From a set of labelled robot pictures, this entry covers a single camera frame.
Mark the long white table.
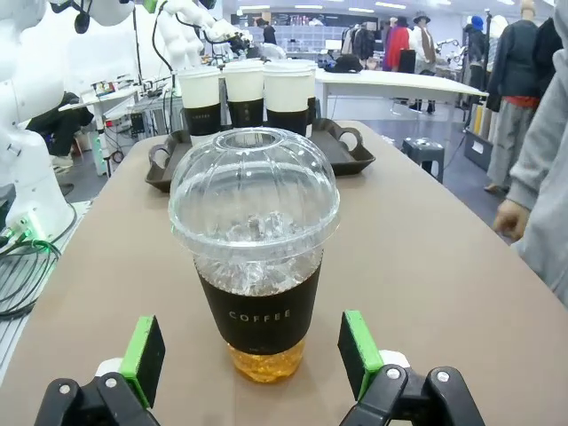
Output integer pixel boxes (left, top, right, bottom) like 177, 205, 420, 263
314, 68, 489, 119

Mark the person's left forearm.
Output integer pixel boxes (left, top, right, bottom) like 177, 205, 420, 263
508, 66, 568, 212

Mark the mannequin with blue hat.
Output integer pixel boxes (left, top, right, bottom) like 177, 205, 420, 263
463, 15, 489, 90

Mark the mannequin in red coat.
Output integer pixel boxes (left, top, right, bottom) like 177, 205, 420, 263
382, 16, 412, 72

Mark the iced coffee cup dome lid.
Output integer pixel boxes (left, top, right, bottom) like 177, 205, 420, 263
168, 127, 342, 383

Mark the white equipment desk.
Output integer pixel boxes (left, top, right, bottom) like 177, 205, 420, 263
59, 82, 143, 134

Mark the gray metal stool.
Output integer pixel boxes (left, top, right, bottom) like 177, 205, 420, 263
401, 136, 446, 184

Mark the gray storage crate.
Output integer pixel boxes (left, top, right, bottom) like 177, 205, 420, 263
463, 104, 496, 172

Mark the black base cable bundle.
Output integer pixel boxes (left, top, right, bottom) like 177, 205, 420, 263
0, 239, 63, 319

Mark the white paper coffee cup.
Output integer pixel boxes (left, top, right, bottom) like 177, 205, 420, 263
223, 60, 266, 130
262, 61, 312, 137
177, 67, 222, 137

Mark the mannequin in dark jacket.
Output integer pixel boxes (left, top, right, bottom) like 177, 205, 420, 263
485, 0, 556, 192

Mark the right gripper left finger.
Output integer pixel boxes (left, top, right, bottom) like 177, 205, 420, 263
34, 314, 168, 426

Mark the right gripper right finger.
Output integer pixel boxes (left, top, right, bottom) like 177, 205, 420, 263
337, 310, 487, 426

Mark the dark brown serving tray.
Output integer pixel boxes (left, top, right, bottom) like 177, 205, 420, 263
145, 117, 377, 193

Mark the black bag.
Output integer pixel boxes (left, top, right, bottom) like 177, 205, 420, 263
326, 55, 365, 75

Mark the person's left hand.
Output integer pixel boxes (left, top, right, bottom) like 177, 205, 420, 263
493, 198, 529, 243

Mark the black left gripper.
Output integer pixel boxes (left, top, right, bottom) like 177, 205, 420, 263
224, 31, 253, 52

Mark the person in gray hoodie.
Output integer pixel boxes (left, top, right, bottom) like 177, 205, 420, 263
518, 0, 568, 307

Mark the mannequin with brown scarf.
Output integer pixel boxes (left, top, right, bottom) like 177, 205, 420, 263
410, 11, 438, 112

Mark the mannequin in black sweater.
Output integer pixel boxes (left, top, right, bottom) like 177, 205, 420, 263
534, 15, 564, 90

